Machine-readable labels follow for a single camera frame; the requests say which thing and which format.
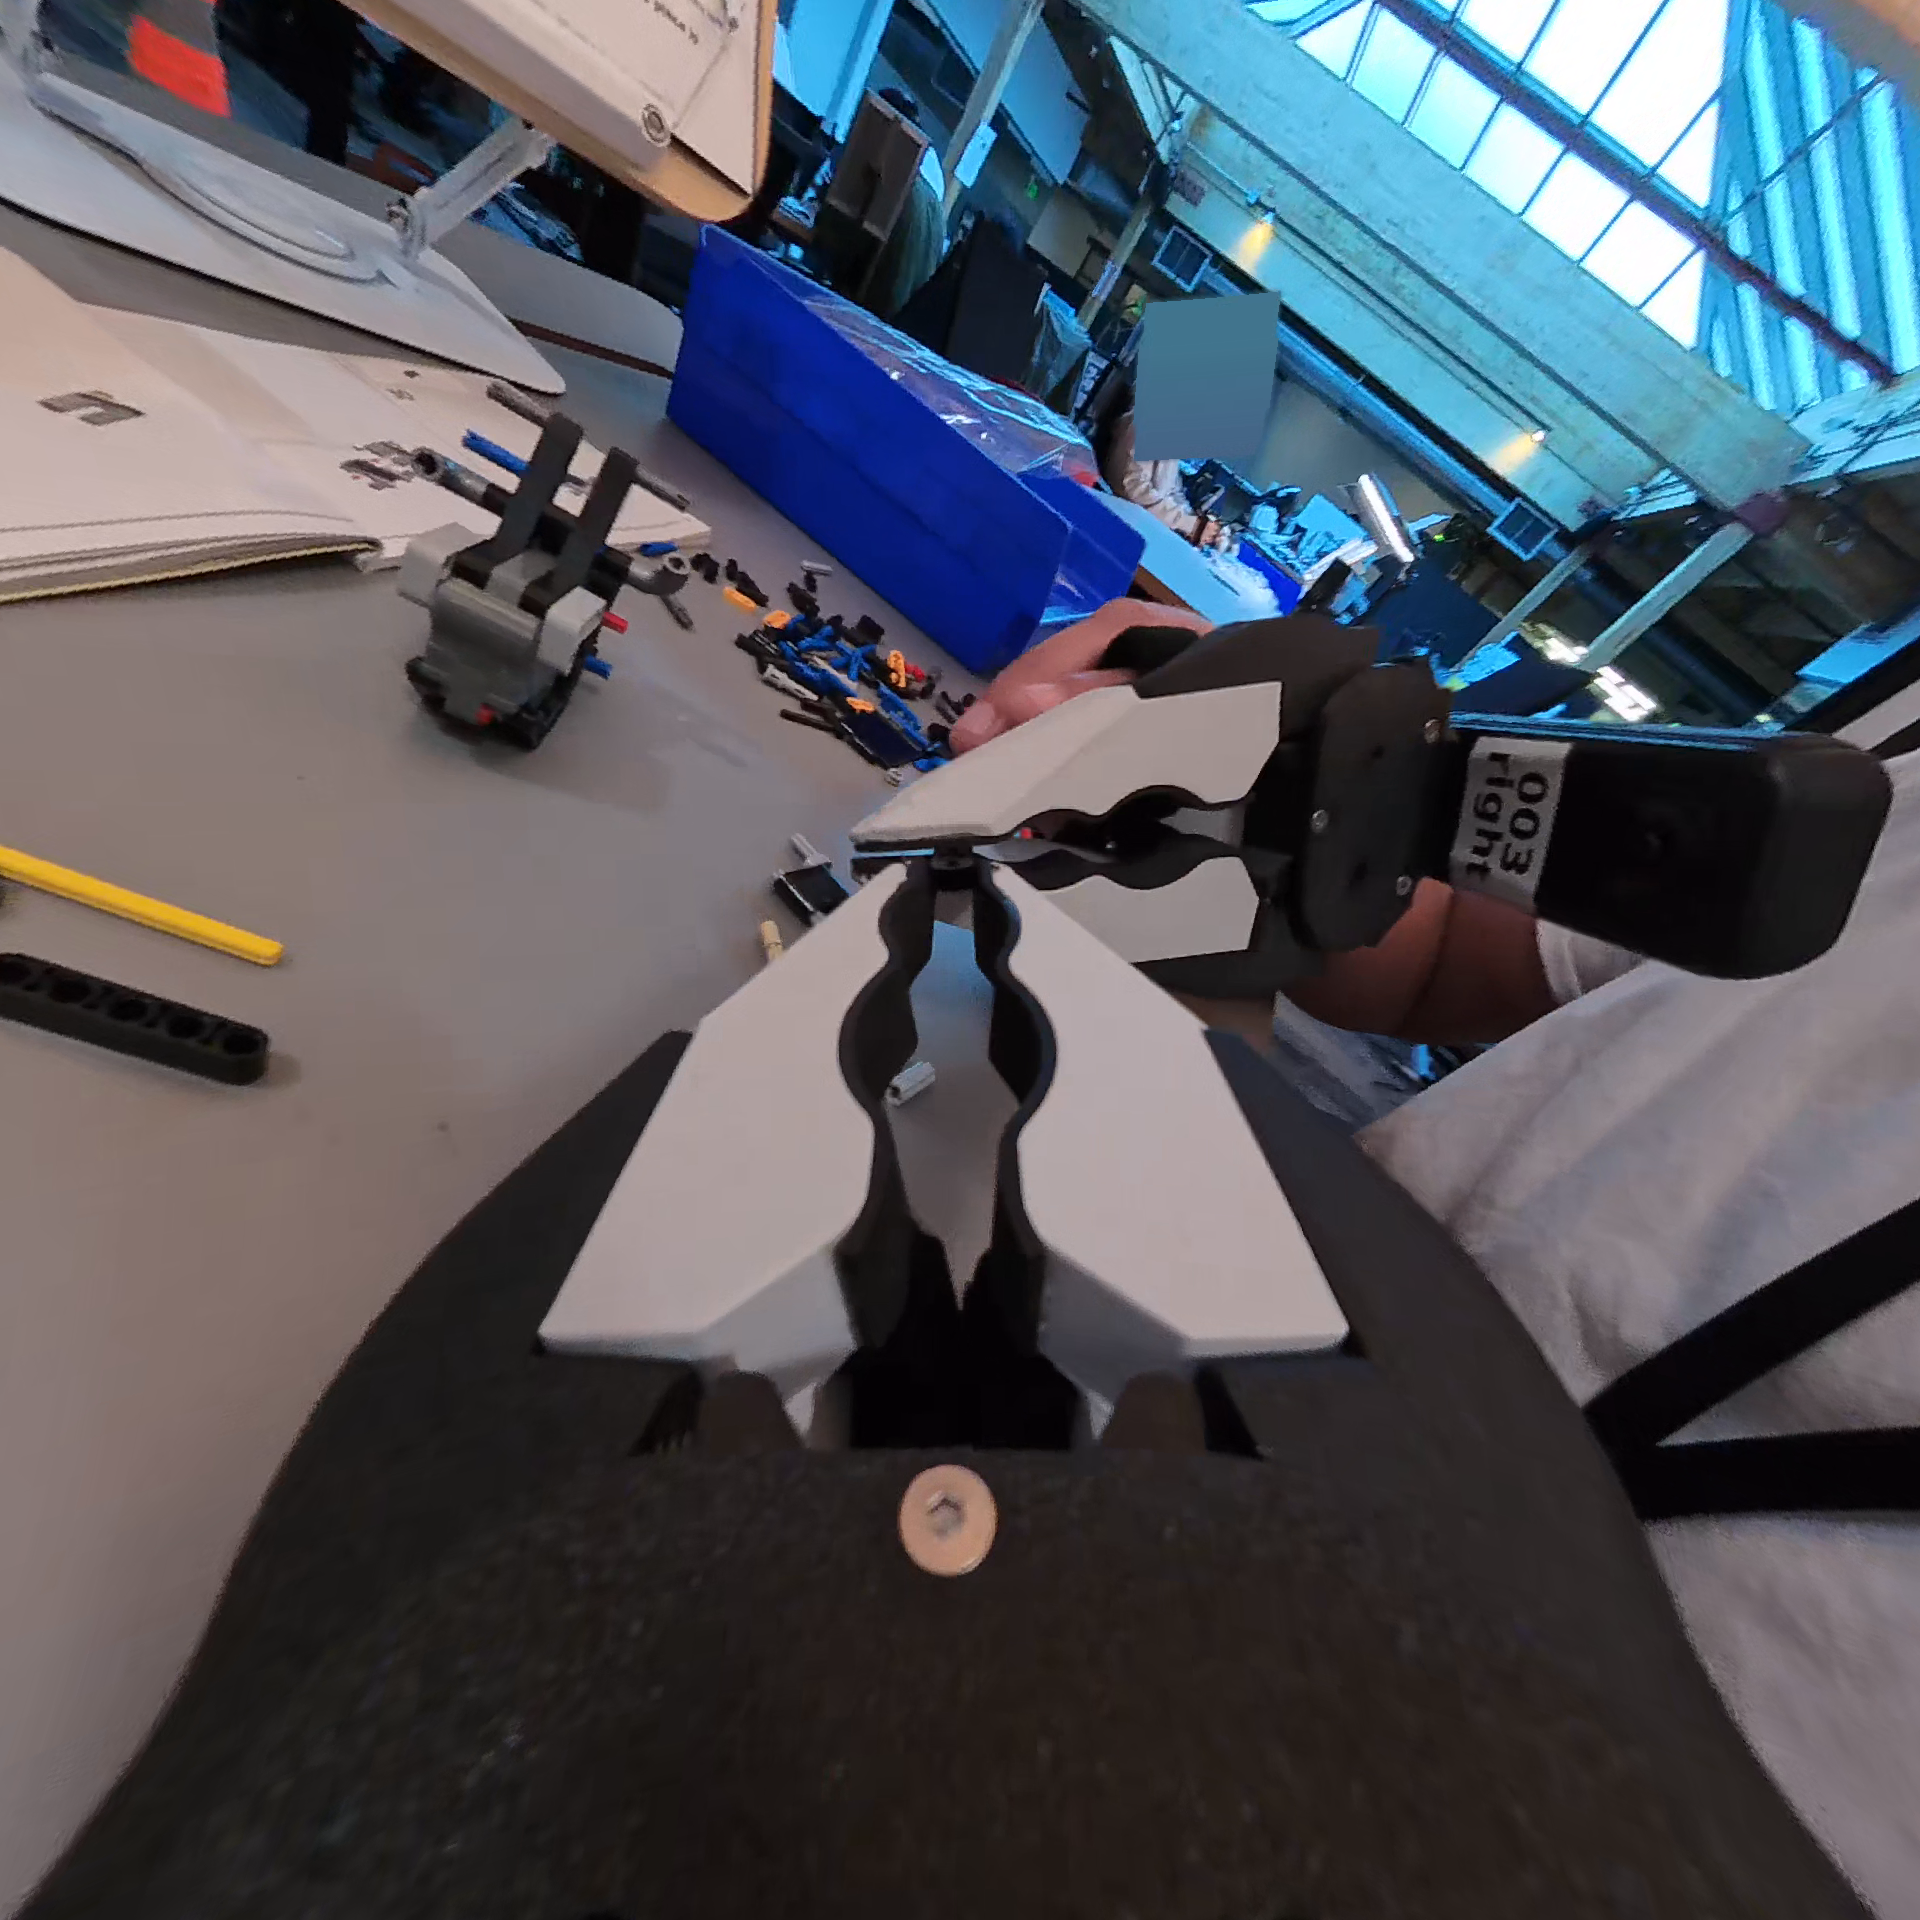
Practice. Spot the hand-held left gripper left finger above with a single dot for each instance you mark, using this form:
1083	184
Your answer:
720	1184

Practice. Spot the grey background table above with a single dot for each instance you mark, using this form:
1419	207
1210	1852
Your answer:
1200	578

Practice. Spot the yellow lego axle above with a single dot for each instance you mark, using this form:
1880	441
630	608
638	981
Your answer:
150	908

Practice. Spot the grey black lego chassis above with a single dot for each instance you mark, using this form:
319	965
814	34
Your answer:
494	629

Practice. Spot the pile of large lego beams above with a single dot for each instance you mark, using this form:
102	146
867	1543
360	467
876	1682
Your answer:
136	1020

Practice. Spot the wooden white document stand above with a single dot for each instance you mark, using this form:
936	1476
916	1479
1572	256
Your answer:
480	339

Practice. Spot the clear plastic bag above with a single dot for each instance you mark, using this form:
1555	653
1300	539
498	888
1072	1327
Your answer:
975	405

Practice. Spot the orange traffic cone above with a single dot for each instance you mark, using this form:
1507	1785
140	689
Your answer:
177	60

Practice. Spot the person's right forearm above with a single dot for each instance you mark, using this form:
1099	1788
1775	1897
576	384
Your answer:
1425	968

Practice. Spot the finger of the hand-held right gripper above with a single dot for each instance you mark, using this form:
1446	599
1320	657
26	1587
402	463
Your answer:
1184	908
1096	751

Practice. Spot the lego instruction booklet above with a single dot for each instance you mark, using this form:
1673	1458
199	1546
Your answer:
180	464

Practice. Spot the small black grey lego assembly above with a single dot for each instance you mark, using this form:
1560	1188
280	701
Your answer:
810	891

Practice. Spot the glass skylight roof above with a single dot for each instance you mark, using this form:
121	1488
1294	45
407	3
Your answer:
1500	89

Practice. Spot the grey lego axle connector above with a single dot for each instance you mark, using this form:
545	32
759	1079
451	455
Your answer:
908	1079

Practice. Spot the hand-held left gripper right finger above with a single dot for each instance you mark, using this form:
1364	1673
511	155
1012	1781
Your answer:
1171	1184

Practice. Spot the pile of blue black lego pins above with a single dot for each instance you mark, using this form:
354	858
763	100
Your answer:
840	675

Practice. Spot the printed instruction sheet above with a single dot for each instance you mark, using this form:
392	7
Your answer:
728	106

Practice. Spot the person's right hand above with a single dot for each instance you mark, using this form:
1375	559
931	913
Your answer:
1049	667

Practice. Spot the blue plastic bin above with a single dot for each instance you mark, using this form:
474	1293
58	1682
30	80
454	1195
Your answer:
840	434

